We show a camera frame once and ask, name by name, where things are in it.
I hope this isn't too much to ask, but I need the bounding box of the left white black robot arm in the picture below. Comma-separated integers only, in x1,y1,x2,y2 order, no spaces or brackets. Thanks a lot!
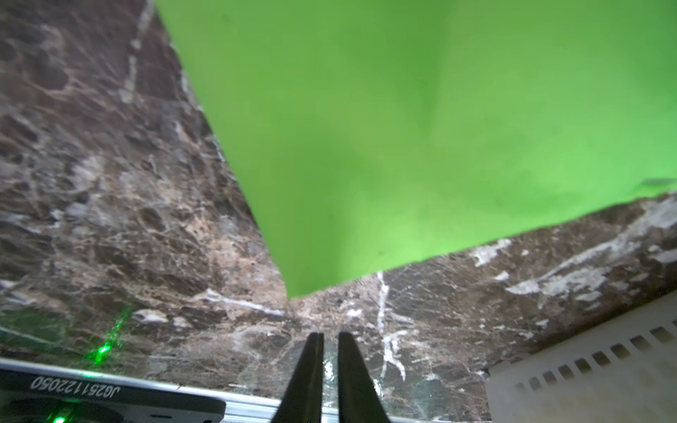
1,332,389,422

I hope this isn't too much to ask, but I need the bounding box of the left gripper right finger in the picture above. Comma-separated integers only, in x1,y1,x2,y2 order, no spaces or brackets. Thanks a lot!
338,332,391,423

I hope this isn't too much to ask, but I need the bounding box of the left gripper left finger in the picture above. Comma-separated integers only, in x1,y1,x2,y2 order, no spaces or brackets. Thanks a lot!
271,332,324,423

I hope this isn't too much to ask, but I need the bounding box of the green raincoat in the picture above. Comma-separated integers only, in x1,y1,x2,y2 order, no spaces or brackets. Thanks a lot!
157,1,676,298

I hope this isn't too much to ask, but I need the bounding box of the white perforated plastic basket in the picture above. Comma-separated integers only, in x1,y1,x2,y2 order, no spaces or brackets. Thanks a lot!
486,293,676,422

